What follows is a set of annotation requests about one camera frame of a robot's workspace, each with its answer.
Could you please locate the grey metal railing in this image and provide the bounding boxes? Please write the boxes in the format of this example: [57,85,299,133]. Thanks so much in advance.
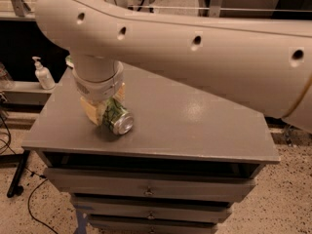
[0,0,312,21]

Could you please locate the green chip bag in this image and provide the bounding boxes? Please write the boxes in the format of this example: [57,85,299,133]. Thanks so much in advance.
[65,56,74,68]

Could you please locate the white pump dispenser bottle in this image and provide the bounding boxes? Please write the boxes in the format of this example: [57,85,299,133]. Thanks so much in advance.
[32,57,56,90]

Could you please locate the grey drawer cabinet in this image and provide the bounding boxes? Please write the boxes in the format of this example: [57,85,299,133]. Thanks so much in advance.
[22,66,280,234]

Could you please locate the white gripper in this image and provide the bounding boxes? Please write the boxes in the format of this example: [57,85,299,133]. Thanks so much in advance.
[72,61,126,126]

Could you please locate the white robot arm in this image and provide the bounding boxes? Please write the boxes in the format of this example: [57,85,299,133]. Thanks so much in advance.
[35,0,312,132]

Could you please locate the black stand leg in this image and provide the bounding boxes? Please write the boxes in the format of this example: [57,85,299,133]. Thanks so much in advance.
[7,150,30,198]

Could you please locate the green soda can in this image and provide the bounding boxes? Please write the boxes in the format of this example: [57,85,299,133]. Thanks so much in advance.
[102,97,134,136]

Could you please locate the black floor cable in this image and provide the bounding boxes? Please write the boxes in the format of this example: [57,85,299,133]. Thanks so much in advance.
[0,114,59,234]

